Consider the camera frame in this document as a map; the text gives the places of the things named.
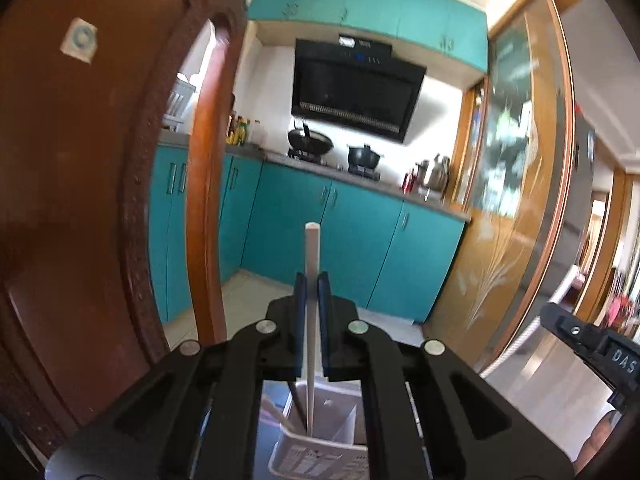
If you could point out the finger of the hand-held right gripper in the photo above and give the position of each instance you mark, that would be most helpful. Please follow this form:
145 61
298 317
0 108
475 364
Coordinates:
565 322

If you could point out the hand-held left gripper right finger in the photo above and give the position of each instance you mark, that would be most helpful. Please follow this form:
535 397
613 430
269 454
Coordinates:
324 330

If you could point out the red bottle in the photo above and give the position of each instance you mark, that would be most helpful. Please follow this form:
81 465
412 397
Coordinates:
408 182

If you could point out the person's right hand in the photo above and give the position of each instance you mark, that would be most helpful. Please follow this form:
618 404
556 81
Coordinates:
597 440

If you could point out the etched glass sliding door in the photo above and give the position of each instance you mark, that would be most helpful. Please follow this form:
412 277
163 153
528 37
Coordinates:
510 185

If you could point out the white plastic utensil holder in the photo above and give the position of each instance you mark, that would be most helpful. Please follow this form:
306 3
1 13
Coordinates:
325 440

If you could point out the black wok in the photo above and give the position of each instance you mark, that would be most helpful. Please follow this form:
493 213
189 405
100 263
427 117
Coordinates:
310 141

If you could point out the white dish rack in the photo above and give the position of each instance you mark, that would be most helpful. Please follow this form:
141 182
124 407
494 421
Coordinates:
177 100

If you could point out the stainless steel pot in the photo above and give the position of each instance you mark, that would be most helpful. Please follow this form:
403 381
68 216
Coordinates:
437 172

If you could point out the grey kitchen countertop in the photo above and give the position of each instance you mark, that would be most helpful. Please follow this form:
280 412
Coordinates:
400 197

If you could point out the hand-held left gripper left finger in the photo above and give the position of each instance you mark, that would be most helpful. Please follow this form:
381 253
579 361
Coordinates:
299 330

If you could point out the row of yellow bottles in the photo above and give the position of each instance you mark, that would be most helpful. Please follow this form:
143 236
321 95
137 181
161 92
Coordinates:
240 130

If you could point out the teal wall cabinets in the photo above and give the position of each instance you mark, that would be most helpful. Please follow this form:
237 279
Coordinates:
370 5

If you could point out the white chopstick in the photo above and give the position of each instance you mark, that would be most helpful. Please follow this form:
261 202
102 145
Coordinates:
311 255

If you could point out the carved wooden chair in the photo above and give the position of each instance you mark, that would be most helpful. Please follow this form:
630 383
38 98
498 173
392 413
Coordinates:
65 185

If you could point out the black range hood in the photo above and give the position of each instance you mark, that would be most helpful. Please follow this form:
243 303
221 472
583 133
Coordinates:
355 90

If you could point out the pink clothes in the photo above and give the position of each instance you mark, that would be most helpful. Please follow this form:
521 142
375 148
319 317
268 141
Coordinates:
619 310

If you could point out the gas stove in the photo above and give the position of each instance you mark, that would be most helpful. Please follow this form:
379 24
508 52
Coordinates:
332 165

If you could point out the grey refrigerator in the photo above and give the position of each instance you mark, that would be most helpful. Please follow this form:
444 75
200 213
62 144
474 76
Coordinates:
582 185

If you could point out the black cooking pot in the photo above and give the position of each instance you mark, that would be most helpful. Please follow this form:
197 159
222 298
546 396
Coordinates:
364 157

